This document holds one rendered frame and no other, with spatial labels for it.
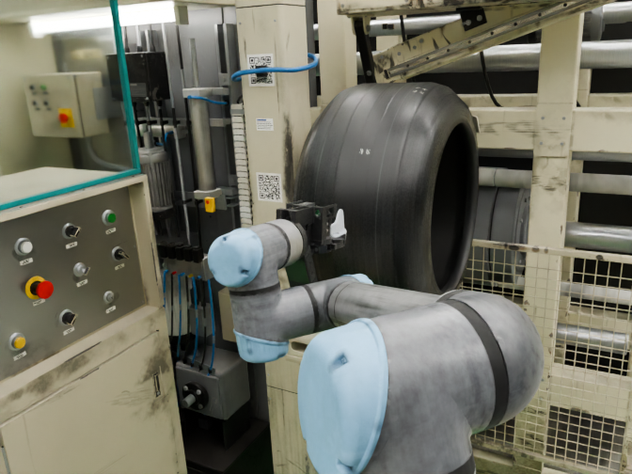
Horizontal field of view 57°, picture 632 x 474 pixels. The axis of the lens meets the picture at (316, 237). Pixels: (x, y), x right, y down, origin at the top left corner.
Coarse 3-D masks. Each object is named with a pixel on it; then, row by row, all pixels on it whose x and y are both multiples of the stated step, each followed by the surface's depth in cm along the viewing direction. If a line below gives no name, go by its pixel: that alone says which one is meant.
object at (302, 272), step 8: (304, 256) 94; (296, 264) 96; (304, 264) 95; (312, 264) 97; (288, 272) 98; (296, 272) 97; (304, 272) 96; (312, 272) 98; (296, 280) 99; (304, 280) 98; (312, 280) 98
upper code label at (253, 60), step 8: (248, 56) 141; (256, 56) 140; (264, 56) 139; (272, 56) 138; (248, 64) 142; (256, 64) 141; (264, 64) 140; (272, 64) 139; (272, 72) 139; (256, 80) 142; (264, 80) 141; (272, 80) 140
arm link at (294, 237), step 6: (270, 222) 88; (276, 222) 89; (282, 222) 89; (288, 222) 90; (282, 228) 87; (288, 228) 88; (294, 228) 90; (288, 234) 87; (294, 234) 89; (300, 234) 90; (294, 240) 88; (300, 240) 89; (294, 246) 88; (300, 246) 89; (294, 252) 88; (300, 252) 90; (294, 258) 89; (288, 264) 89
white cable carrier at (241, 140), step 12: (240, 108) 148; (240, 120) 149; (240, 132) 150; (240, 144) 151; (240, 156) 152; (240, 168) 154; (240, 180) 155; (240, 192) 156; (240, 204) 157; (252, 216) 159
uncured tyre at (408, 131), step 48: (336, 96) 133; (384, 96) 125; (432, 96) 124; (336, 144) 121; (384, 144) 116; (432, 144) 117; (336, 192) 119; (384, 192) 114; (432, 192) 118; (384, 240) 115; (432, 240) 165; (432, 288) 126
